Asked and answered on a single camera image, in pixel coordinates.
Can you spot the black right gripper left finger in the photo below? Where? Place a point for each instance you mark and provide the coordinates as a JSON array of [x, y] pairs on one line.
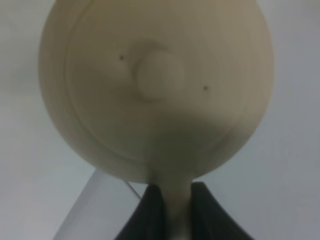
[[151, 218]]

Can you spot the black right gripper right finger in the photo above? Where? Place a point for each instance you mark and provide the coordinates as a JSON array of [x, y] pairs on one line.
[[207, 220]]

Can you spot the beige teapot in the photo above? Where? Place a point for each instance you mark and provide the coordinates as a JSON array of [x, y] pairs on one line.
[[157, 91]]

